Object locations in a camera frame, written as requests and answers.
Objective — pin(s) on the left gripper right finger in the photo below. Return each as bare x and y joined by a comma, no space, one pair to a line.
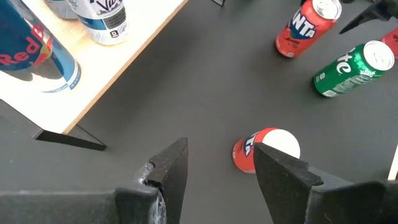
326,205

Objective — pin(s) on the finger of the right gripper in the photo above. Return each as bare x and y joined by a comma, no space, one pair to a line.
379,11

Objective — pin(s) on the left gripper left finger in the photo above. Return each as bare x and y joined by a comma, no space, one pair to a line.
93,208

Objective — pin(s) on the green soda can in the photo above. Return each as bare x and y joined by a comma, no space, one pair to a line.
348,71

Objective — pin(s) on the red soda can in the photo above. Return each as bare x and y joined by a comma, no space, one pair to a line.
245,149
298,31
391,42

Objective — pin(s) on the blue silver energy drink can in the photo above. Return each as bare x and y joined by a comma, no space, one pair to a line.
31,46

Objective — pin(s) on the black table mat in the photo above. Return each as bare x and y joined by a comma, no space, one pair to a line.
202,93

